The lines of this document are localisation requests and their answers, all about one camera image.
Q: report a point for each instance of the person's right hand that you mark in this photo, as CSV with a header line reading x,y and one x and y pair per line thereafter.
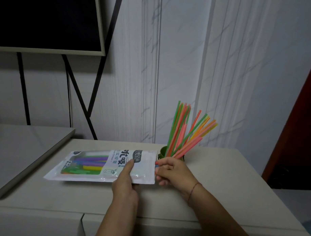
x,y
180,174

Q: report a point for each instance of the person's left hand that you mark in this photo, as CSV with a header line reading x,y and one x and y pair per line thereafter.
x,y
123,187

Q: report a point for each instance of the person's left thumb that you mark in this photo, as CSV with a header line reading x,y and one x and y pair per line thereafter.
x,y
135,186

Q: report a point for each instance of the person's right fingers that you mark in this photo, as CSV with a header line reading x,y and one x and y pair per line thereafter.
x,y
165,170

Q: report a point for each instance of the white plastic straw packet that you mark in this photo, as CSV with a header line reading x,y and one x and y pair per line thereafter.
x,y
92,177

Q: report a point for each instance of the bundle of purple yellow straws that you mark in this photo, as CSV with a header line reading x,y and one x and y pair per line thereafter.
x,y
93,160

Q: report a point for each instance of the person's right forearm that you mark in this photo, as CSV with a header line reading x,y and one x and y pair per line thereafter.
x,y
218,218

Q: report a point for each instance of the person's left forearm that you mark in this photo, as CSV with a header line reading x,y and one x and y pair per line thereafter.
x,y
117,219

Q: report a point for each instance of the green cup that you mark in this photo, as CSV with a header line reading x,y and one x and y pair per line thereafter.
x,y
163,152

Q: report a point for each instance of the bunch of orange green straws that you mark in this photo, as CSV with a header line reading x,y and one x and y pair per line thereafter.
x,y
181,132

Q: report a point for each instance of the black metal stand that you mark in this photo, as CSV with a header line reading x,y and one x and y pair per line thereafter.
x,y
99,74

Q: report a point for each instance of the red-brown wooden door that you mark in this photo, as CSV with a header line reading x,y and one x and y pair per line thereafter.
x,y
294,142

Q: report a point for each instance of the beige framed black screen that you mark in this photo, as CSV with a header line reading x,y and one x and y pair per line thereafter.
x,y
47,18

